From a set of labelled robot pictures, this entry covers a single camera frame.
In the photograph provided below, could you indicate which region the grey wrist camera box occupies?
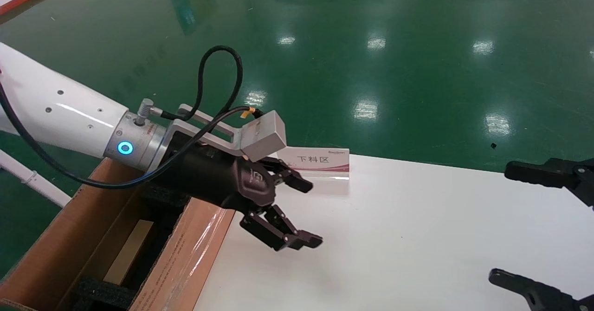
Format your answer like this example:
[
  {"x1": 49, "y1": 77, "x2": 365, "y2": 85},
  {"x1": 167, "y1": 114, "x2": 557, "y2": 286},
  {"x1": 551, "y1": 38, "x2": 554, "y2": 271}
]
[{"x1": 172, "y1": 104, "x2": 287, "y2": 162}]

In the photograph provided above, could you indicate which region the large cardboard box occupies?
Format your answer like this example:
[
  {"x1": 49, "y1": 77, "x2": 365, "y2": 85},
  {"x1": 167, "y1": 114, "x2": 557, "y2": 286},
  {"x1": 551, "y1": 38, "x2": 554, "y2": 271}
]
[{"x1": 0, "y1": 158, "x2": 237, "y2": 311}]

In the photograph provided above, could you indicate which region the acrylic sign with red stripe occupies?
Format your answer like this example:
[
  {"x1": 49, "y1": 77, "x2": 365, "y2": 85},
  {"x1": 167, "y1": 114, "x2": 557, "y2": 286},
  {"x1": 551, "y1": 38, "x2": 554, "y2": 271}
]
[{"x1": 278, "y1": 146, "x2": 351, "y2": 181}]

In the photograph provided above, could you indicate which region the white pipe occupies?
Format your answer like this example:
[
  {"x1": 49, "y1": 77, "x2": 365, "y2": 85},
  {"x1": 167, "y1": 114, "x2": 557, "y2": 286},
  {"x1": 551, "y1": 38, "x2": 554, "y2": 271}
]
[{"x1": 0, "y1": 149, "x2": 73, "y2": 208}]

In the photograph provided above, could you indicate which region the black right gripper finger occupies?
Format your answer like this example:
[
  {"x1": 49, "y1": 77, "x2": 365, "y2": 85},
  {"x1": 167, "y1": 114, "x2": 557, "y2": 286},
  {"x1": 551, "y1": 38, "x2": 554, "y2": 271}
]
[
  {"x1": 488, "y1": 269, "x2": 594, "y2": 311},
  {"x1": 504, "y1": 158, "x2": 594, "y2": 207}
]

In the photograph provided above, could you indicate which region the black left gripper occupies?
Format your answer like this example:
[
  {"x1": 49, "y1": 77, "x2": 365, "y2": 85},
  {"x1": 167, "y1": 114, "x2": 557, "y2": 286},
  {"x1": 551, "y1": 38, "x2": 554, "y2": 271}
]
[{"x1": 148, "y1": 142, "x2": 323, "y2": 252}]

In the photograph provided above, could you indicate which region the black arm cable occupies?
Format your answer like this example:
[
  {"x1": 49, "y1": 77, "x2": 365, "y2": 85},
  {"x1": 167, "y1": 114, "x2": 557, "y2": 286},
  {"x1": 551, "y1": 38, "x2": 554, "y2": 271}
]
[{"x1": 0, "y1": 45, "x2": 263, "y2": 190}]

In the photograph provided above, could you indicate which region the black foam insert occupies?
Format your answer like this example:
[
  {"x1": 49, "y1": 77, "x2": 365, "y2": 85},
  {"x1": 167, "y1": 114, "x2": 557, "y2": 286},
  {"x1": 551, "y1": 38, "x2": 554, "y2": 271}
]
[{"x1": 74, "y1": 183, "x2": 192, "y2": 311}]

